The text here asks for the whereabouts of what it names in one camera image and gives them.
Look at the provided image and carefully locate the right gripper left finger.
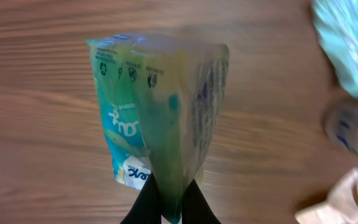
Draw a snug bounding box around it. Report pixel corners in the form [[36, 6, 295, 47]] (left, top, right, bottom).
[[121, 174, 162, 224]]

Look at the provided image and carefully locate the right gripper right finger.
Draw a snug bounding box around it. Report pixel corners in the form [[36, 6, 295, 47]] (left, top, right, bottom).
[[182, 180, 221, 224]]

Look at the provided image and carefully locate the teal Kleenex tissue pack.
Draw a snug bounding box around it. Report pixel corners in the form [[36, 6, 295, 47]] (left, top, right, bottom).
[[87, 34, 229, 223]]

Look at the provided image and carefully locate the beige plastic pouch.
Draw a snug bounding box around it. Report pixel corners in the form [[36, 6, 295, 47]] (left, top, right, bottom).
[[295, 167, 358, 224]]

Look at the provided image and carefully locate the green lid jar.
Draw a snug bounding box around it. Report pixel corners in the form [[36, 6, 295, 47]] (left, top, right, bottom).
[[324, 99, 358, 157]]

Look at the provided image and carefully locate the teal wet wipes pack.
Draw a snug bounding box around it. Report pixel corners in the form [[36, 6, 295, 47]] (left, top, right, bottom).
[[311, 0, 358, 98]]

